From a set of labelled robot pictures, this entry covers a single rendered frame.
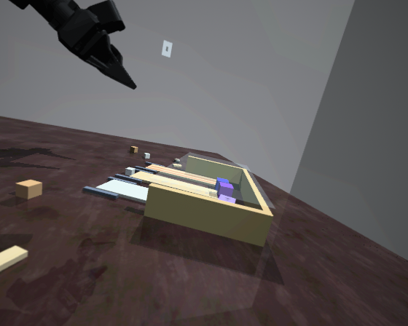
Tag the tan open-top box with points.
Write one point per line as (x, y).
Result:
(211, 195)

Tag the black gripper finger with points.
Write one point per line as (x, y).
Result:
(98, 54)
(132, 85)

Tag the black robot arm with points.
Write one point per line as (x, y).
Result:
(105, 12)

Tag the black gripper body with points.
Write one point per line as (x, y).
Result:
(76, 29)

